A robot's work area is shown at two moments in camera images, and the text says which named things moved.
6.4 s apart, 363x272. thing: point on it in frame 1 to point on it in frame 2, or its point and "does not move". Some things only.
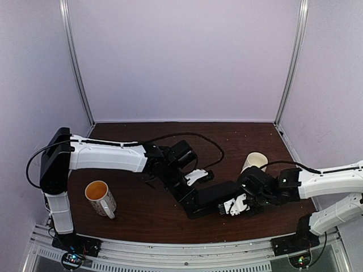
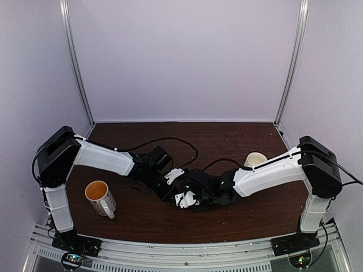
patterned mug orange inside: [100, 196] does not move
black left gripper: [184, 198] to [167, 195]
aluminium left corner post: [75, 64] does not move
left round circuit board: [71, 260] does not move
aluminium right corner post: [297, 60] does not move
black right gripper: [242, 190] to [207, 208]
